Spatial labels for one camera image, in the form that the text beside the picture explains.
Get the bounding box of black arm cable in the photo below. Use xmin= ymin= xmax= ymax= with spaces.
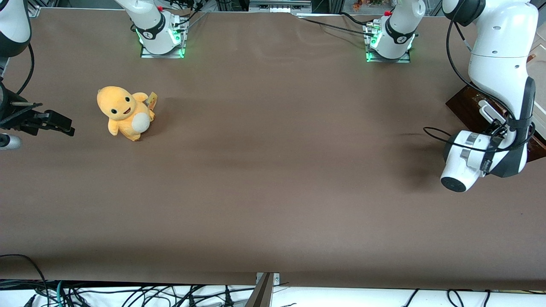
xmin=423 ymin=0 xmax=537 ymax=155
xmin=16 ymin=43 xmax=35 ymax=97

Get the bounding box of brown wedge post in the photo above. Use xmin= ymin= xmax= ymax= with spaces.
xmin=245 ymin=273 xmax=275 ymax=307

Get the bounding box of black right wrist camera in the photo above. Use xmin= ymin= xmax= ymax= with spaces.
xmin=26 ymin=110 xmax=76 ymax=137

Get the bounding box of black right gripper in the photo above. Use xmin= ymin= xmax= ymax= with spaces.
xmin=0 ymin=82 xmax=43 ymax=150

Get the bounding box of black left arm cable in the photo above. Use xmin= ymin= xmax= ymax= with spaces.
xmin=423 ymin=0 xmax=537 ymax=155

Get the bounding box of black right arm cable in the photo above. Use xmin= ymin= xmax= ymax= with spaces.
xmin=16 ymin=43 xmax=35 ymax=97

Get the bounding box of long black table cable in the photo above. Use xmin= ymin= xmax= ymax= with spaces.
xmin=298 ymin=17 xmax=374 ymax=37

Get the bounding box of black looping floor cable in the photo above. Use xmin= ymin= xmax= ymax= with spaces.
xmin=0 ymin=254 xmax=48 ymax=307

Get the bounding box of short black table cable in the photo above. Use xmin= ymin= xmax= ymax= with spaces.
xmin=340 ymin=12 xmax=377 ymax=27

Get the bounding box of grey background equipment rack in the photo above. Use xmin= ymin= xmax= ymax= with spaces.
xmin=249 ymin=0 xmax=313 ymax=14

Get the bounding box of black cable bundle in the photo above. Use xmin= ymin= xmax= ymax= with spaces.
xmin=168 ymin=0 xmax=205 ymax=28

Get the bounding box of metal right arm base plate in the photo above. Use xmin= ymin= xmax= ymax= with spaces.
xmin=140 ymin=25 xmax=186 ymax=59

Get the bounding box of yellow plush toy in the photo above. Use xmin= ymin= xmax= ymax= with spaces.
xmin=96 ymin=86 xmax=156 ymax=142

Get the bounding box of white drawer handle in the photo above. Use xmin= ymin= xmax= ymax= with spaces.
xmin=478 ymin=100 xmax=509 ymax=125

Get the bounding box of cream cabinet body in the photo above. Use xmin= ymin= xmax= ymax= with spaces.
xmin=526 ymin=32 xmax=546 ymax=142

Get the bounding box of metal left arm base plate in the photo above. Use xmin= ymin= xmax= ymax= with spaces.
xmin=365 ymin=21 xmax=412 ymax=64

